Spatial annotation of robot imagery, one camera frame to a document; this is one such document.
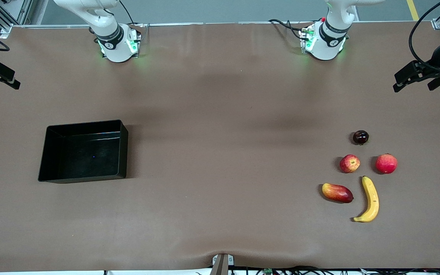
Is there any red yellow apple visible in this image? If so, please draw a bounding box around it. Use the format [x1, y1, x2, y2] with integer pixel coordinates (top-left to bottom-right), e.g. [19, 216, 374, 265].
[339, 154, 361, 174]

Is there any black plastic box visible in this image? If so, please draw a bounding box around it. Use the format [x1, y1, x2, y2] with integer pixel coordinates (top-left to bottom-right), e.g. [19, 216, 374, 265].
[38, 120, 129, 184]

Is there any yellow banana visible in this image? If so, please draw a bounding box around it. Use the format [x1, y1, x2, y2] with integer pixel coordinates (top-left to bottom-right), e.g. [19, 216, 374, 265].
[353, 176, 380, 223]

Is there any dark purple plum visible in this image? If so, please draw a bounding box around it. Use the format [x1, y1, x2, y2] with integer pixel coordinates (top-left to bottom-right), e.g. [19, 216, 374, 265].
[353, 130, 369, 146]

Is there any red yellow mango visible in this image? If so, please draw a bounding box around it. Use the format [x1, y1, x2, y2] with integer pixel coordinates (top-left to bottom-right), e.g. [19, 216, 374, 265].
[322, 183, 354, 204]

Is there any metal table clamp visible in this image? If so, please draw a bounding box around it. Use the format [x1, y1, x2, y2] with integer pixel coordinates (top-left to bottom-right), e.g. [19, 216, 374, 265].
[209, 253, 235, 275]

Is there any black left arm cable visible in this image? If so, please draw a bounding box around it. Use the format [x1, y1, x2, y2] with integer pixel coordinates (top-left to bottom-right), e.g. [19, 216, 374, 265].
[408, 0, 440, 73]

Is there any black base cable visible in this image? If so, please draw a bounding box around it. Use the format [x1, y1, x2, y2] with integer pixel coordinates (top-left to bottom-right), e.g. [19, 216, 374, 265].
[269, 18, 310, 42]

